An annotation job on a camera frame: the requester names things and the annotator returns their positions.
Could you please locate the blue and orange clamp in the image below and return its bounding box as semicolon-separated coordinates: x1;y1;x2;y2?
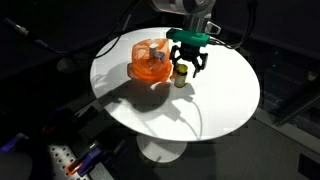
66;148;102;177

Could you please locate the white pill bottle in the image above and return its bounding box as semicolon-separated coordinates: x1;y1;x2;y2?
149;44;158;58

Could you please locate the black and yellow container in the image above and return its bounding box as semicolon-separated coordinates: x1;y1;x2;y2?
174;64;188;88

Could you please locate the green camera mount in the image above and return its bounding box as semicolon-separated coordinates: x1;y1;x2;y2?
166;28;210;47

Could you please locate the round white table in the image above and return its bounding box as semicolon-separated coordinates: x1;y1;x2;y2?
89;27;261;164

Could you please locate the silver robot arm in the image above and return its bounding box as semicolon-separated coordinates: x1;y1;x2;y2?
150;0;221;77

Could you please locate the small grey capped bottle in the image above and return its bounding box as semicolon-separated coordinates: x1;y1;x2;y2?
154;51;165;61

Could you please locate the orange plastic bag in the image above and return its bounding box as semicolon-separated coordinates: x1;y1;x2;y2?
127;38;172;82

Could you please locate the black cable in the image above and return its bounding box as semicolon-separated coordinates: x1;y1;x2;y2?
0;0;141;61

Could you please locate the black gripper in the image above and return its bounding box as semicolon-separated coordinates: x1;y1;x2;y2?
169;43;208;78

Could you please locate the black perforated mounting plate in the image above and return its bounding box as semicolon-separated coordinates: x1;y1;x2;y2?
46;143;111;180

